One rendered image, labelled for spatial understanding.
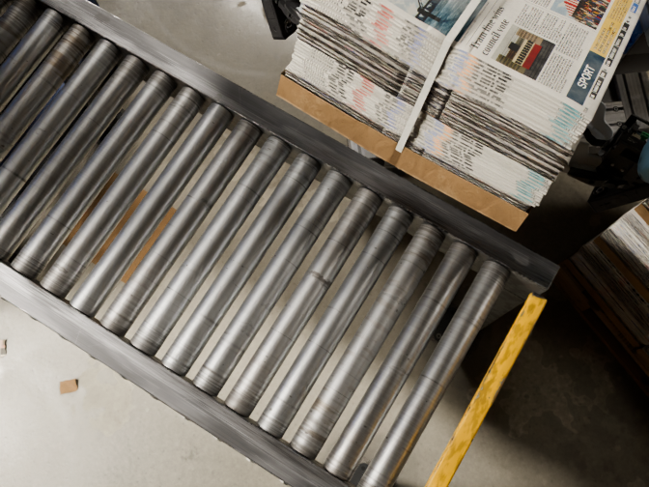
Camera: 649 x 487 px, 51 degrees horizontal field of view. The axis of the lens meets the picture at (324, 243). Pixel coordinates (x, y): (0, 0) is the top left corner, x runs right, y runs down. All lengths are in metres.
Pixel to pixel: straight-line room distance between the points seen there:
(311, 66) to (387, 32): 0.14
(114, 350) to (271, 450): 0.31
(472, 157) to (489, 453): 1.23
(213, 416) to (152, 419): 0.86
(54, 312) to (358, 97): 0.66
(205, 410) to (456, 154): 0.59
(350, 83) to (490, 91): 0.19
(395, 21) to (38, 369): 1.59
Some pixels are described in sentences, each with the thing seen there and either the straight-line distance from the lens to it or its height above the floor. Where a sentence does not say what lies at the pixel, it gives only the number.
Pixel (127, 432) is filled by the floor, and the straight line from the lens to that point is 2.04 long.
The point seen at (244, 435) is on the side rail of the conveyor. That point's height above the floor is 0.80.
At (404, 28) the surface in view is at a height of 1.27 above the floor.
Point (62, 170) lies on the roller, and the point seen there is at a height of 0.79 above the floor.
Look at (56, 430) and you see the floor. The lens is 2.10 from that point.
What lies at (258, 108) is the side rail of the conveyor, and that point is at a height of 0.80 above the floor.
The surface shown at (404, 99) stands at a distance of 0.88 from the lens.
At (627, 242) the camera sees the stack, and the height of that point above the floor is 0.50.
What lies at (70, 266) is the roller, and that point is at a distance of 1.28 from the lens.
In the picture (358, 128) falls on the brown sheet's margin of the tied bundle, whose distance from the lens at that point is 0.95.
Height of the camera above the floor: 1.96
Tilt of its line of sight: 75 degrees down
